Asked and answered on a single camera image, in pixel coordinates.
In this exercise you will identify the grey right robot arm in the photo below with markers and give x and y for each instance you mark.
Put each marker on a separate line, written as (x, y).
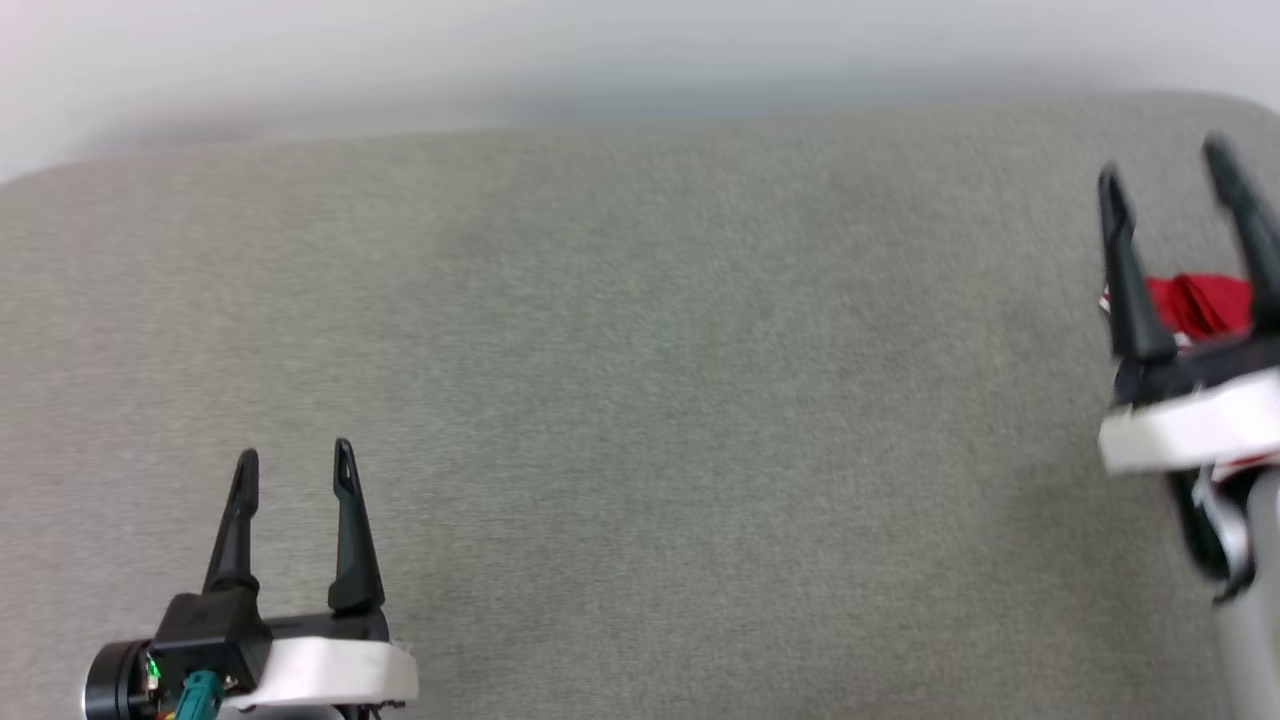
(1255, 580)

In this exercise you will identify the grey fabric sofa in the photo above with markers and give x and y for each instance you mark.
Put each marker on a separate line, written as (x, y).
(650, 400)

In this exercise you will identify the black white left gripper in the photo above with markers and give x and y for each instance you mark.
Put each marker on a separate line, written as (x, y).
(300, 665)

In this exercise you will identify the black left wrist cylinder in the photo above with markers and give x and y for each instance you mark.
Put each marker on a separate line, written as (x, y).
(115, 685)

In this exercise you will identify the red white-striped jersey garment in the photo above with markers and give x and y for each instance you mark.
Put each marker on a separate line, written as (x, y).
(1200, 300)

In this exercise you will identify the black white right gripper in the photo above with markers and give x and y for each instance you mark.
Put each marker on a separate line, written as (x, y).
(1195, 415)

